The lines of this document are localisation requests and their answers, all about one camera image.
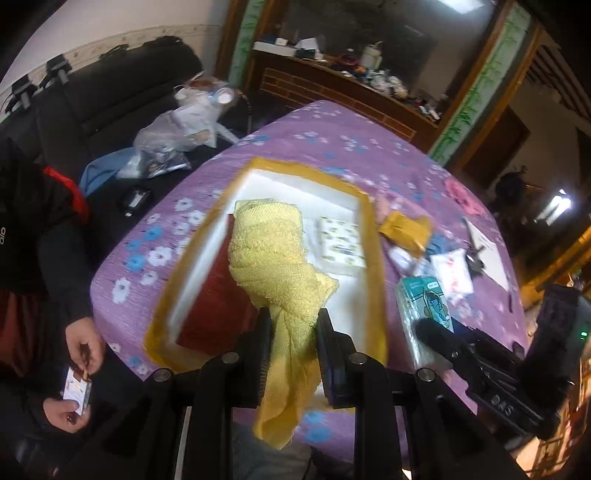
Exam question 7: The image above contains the white card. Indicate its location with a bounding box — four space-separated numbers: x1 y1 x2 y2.
62 367 92 416

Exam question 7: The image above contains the white plastic bag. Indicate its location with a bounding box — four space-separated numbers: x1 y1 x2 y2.
173 78 241 139

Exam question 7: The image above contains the small white packet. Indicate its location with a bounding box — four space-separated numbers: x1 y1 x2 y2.
388 247 417 273

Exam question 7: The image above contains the pink cloth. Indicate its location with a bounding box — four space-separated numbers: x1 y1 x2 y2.
444 179 485 217

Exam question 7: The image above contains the wooden cabinet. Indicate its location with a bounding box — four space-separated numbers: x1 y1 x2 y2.
215 0 546 167

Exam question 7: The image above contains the white packet with red print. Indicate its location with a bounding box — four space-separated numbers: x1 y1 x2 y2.
434 249 475 301

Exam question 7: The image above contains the white paper sheet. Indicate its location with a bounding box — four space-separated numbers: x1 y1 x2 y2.
464 219 511 291

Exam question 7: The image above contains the purple floral tablecloth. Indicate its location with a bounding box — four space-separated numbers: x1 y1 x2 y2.
90 99 529 462

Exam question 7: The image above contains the blue rolled cloth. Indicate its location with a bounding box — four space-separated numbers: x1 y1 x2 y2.
425 233 447 259

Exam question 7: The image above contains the white printed tissue pack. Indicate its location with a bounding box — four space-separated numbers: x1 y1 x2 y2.
316 217 368 278

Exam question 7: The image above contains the blue garment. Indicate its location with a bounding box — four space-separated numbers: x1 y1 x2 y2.
78 148 139 195

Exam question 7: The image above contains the black clamp mount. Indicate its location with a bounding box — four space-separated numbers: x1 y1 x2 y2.
39 54 72 88
9 78 36 112

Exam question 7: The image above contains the pile of cabinet clutter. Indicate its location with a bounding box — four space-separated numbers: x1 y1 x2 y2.
323 51 445 117

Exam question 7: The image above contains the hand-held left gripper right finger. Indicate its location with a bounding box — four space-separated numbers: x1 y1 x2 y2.
315 307 532 480

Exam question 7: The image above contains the clear plastic bag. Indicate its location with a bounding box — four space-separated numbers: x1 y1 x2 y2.
134 113 218 178

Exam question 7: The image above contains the yellow padded envelope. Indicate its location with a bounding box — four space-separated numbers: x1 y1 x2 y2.
378 211 432 259

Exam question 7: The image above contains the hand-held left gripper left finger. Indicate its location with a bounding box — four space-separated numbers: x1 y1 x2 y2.
60 307 274 480

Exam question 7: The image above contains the dark red cloth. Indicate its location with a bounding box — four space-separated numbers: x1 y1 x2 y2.
178 240 260 356

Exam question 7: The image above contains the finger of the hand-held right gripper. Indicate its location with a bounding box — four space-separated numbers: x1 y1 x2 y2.
414 318 483 372

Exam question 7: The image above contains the black sofa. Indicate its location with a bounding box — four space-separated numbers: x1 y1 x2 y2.
0 42 259 259

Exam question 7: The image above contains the flat white box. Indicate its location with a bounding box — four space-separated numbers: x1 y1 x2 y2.
253 41 296 58

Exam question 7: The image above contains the yellow towel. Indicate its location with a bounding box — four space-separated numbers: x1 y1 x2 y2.
228 199 340 450

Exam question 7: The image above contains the blue cartoon tissue pack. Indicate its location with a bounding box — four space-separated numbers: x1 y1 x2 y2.
396 276 455 370

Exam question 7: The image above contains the yellow-taped foam box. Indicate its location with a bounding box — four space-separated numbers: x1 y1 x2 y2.
143 157 389 376

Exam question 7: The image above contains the white jug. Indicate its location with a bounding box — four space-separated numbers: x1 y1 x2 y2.
360 44 384 70

